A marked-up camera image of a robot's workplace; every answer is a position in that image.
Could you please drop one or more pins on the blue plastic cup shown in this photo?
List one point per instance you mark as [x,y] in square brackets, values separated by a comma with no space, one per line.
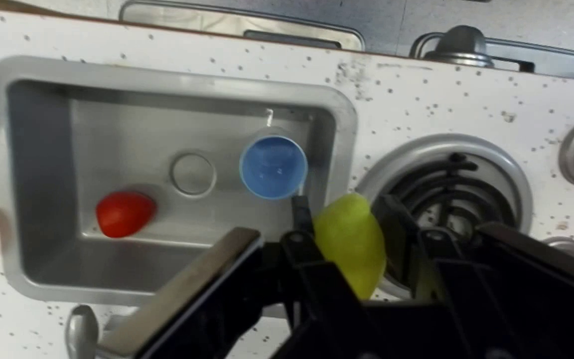
[274,167]

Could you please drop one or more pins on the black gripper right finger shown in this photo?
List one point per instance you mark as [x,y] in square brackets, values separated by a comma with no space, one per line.
[403,241]

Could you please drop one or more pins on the round sink drain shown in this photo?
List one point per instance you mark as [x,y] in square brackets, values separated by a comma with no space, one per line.
[194,175]

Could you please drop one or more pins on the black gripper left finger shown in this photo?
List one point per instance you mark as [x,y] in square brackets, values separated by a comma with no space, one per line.
[304,221]

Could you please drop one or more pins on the black coil stove burner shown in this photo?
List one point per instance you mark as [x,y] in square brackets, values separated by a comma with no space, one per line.
[447,183]

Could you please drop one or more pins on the white speckled kitchen countertop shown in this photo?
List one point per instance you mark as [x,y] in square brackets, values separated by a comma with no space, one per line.
[433,101]

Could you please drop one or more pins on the red plastic tomato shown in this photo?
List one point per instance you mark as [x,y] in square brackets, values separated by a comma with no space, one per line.
[124,215]

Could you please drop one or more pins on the silver toy sink basin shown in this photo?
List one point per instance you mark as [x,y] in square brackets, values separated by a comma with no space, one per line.
[55,167]

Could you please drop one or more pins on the yellow plastic lemon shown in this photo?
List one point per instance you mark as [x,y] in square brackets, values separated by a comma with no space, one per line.
[350,243]

